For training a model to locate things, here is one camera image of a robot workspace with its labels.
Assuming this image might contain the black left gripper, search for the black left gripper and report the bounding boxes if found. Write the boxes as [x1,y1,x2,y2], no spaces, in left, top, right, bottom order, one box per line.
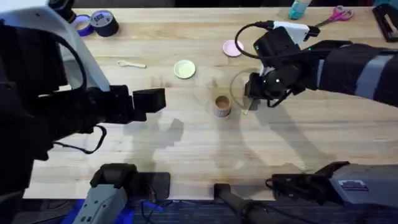
[104,84,167,124]

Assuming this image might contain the brown paper cup container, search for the brown paper cup container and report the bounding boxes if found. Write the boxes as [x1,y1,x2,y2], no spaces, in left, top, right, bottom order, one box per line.
[212,95,233,118]

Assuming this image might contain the pink plate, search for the pink plate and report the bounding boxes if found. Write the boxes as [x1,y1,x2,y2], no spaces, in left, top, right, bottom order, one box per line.
[222,39,245,58]

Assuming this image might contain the pale yellow plate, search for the pale yellow plate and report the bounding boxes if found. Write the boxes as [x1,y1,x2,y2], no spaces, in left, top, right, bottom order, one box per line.
[173,59,197,80]

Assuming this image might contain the black right wrist plate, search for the black right wrist plate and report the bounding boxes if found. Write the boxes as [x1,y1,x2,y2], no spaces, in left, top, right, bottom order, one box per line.
[253,26,302,60]

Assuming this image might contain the black and grey tape roll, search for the black and grey tape roll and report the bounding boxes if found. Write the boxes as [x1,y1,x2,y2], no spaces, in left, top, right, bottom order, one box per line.
[89,9,120,38]

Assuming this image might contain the teal bottle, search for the teal bottle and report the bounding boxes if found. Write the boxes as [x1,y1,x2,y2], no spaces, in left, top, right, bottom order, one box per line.
[287,0,312,21]

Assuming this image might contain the purple tape roll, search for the purple tape roll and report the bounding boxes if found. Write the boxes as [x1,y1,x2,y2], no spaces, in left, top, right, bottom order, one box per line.
[72,14,95,37]

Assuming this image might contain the pink scissors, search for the pink scissors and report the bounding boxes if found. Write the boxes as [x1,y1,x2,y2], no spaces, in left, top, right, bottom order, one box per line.
[314,5,354,29]

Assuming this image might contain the black cylinder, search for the black cylinder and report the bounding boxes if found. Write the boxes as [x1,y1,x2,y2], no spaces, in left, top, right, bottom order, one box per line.
[48,0,77,24]

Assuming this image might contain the black box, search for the black box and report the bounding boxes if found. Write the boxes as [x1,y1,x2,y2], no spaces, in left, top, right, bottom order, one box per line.
[371,3,398,43]

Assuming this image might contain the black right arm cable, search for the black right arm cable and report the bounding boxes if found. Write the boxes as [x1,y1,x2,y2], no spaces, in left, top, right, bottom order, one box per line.
[234,20,326,60]

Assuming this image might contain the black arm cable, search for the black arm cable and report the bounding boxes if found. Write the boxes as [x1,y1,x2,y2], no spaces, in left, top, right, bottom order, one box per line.
[52,124,108,156]
[234,20,326,60]

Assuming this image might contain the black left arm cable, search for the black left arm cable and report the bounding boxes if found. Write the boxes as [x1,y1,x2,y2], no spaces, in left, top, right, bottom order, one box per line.
[52,124,108,156]

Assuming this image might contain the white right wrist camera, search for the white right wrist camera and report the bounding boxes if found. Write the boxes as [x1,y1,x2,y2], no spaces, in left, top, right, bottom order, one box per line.
[272,20,321,45]

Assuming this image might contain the black rail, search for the black rail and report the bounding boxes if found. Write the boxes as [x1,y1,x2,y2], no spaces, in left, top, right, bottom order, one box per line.
[133,182,398,224]

